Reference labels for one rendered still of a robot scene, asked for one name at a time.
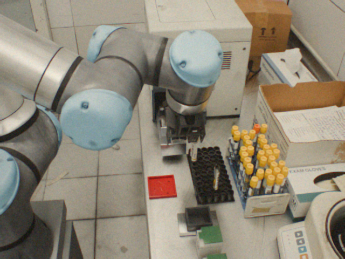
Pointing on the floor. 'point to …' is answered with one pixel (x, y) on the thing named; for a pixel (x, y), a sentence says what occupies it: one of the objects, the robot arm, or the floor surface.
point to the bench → (179, 248)
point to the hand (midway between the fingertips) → (177, 125)
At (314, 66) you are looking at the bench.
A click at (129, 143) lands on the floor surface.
